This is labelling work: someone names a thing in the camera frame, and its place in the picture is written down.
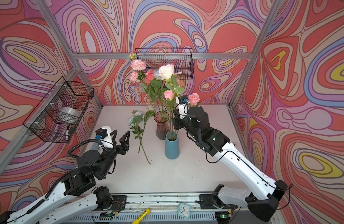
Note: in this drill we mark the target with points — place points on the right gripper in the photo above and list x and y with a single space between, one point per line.
177 121

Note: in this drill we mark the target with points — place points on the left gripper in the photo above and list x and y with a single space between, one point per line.
121 149

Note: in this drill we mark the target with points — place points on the pink glass vase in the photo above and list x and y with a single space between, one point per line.
162 126

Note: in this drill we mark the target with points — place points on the teal ceramic vase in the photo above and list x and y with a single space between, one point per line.
172 149

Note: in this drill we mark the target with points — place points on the cream white rose stem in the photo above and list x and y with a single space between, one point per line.
171 82

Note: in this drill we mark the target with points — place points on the salmon pink rose stem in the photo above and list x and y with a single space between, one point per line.
149 76

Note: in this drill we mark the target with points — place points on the large pink carnation stem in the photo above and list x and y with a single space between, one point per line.
139 74

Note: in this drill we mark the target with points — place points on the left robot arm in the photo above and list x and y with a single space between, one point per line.
75 191

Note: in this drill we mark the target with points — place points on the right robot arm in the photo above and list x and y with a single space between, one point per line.
264 194

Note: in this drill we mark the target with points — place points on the black marker pen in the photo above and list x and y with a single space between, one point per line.
67 134

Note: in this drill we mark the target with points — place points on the grey tape roll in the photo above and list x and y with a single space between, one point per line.
70 111

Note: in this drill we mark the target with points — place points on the yellow marker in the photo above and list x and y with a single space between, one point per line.
140 218

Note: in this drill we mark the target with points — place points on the teal alarm clock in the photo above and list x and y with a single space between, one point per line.
184 210

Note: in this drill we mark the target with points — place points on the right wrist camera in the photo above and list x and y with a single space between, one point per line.
182 106

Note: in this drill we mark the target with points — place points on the back wire basket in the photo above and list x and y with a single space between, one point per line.
181 58

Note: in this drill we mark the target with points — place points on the wire basket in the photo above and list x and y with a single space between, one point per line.
50 124
181 58

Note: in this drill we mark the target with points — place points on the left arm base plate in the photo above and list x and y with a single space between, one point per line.
111 203

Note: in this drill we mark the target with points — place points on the left wire basket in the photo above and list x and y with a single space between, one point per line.
50 124

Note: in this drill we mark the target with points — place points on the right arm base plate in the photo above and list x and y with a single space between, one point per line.
208 201

